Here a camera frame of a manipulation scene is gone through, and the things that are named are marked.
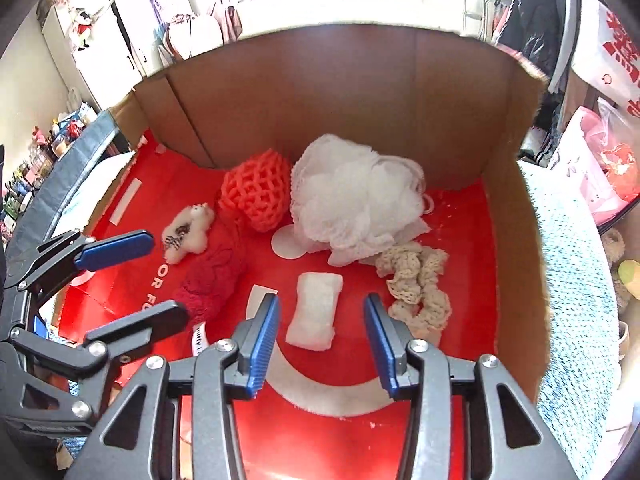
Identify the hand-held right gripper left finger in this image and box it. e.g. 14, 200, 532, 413
65, 292, 282, 480

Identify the dark hanging jacket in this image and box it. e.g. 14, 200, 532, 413
492, 0, 576, 96

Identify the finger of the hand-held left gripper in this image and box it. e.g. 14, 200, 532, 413
10, 300, 191, 432
2, 229, 155, 306

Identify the white cotton pad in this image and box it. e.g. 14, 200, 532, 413
285, 271, 345, 352

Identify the white bag with red print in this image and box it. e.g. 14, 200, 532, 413
570, 0, 640, 116

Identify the pink plastic bag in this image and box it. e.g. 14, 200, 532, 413
547, 97, 640, 226

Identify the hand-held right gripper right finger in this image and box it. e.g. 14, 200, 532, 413
362, 292, 576, 480

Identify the mannequin bust with necklaces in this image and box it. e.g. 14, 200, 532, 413
157, 12, 223, 66

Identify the white plush bear with ribbon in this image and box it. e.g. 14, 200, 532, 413
161, 202, 216, 265

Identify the white mesh bath pouf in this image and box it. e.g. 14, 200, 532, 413
290, 133, 432, 267

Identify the white wardrobe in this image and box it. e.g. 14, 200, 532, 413
41, 0, 201, 111

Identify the pink curtain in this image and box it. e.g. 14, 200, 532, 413
195, 0, 246, 43

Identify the hanging plush doll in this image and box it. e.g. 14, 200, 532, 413
67, 2, 108, 53

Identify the red foam net ball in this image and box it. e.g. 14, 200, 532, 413
218, 148, 293, 233

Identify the yellow green plush toy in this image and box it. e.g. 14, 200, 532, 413
617, 260, 640, 301

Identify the cream crochet lace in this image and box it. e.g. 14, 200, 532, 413
374, 241, 453, 333

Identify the row of small toys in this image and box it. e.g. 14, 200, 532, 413
0, 102, 98, 241

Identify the blue knitted blanket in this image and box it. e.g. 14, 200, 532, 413
515, 160, 626, 480

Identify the purple hanging strap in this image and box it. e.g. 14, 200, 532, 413
142, 0, 173, 46

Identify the red fuzzy sock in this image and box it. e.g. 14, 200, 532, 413
172, 240, 251, 356

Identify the cardboard box with red lining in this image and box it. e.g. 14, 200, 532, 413
52, 22, 553, 480

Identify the table with blue cloth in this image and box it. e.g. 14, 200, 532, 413
7, 110, 121, 261

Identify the red plastic bag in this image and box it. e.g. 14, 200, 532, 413
600, 142, 640, 201

